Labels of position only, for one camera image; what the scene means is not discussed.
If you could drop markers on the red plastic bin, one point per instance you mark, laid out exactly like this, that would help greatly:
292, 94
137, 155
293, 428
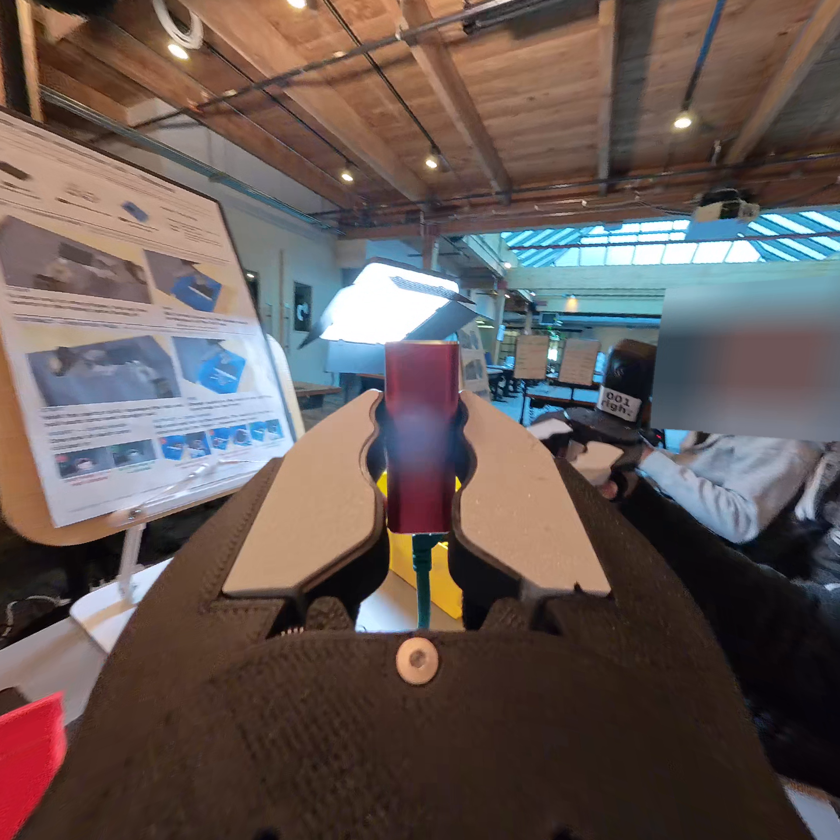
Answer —
26, 754

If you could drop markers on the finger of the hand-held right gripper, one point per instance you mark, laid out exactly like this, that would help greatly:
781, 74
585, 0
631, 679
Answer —
602, 463
554, 436

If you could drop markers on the ceiling projector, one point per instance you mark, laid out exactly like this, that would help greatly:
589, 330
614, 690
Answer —
725, 207

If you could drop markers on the instruction sheet stand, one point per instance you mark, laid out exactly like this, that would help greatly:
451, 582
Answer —
579, 361
474, 361
531, 358
131, 328

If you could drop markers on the black wall poster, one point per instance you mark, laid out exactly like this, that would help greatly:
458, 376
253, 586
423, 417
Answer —
302, 307

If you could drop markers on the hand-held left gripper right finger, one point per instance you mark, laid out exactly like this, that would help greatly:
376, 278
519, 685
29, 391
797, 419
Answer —
525, 512

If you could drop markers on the studio light panel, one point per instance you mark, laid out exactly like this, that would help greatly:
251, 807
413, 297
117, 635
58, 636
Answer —
387, 302

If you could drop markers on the person's right forearm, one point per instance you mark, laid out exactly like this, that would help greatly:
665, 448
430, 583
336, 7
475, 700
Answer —
722, 623

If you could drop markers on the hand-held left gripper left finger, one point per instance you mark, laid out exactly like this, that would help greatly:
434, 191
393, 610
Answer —
308, 512

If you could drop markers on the yellow plastic bin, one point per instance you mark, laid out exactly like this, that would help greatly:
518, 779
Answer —
403, 564

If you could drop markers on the person's right hand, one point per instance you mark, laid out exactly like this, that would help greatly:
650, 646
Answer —
627, 476

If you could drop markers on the red metal ethernet switch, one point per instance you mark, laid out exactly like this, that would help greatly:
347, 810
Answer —
420, 374

